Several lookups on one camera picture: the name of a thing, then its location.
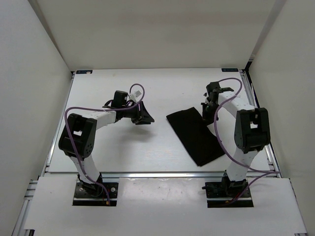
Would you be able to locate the blue right table label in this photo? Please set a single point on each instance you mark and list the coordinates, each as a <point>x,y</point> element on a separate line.
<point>229,70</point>

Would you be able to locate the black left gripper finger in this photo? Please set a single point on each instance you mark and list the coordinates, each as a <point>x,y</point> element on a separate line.
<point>144,114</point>
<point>142,122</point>

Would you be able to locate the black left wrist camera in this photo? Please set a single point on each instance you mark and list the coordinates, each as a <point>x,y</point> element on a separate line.
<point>119,100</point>

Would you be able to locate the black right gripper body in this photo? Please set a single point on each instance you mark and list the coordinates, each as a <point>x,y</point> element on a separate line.
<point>209,111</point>

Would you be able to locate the blue table label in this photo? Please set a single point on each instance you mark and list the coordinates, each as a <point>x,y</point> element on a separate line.
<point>84,72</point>
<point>229,70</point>

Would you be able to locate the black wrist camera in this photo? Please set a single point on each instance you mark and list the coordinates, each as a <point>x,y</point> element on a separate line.
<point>119,100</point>
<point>213,88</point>

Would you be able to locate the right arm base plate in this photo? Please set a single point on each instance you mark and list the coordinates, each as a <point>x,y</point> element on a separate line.
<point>218,197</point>

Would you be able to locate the white front cover board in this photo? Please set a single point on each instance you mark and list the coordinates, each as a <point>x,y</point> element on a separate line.
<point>163,207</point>

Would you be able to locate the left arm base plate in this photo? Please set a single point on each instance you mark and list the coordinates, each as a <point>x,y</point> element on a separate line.
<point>95,198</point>

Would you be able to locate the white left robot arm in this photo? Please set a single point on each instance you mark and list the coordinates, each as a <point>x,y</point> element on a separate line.
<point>78,136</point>

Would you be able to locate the blue left table label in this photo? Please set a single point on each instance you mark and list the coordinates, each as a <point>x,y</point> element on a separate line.
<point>84,72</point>

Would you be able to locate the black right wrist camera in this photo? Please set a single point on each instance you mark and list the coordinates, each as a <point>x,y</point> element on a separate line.
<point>213,88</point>

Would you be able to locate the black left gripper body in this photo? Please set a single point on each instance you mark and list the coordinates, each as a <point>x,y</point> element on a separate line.
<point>134,113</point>

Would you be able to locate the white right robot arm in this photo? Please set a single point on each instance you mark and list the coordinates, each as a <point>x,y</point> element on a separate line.
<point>251,132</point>

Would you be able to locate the black skirt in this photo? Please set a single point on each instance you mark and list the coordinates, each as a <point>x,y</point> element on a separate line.
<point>199,142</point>

